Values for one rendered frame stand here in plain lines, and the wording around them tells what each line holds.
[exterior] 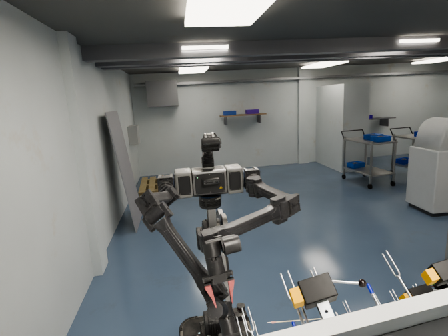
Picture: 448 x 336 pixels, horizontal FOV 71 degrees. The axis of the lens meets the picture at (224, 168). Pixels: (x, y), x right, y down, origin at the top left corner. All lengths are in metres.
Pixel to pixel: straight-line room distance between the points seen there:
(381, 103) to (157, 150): 6.53
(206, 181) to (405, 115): 9.47
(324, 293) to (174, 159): 8.20
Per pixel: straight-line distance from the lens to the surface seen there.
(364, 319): 0.44
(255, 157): 8.95
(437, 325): 0.67
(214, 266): 1.08
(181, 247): 1.26
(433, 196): 5.67
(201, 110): 8.57
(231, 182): 1.83
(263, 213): 1.28
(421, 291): 1.19
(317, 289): 0.59
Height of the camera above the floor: 1.92
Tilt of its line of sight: 12 degrees down
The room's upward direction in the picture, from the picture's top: 3 degrees counter-clockwise
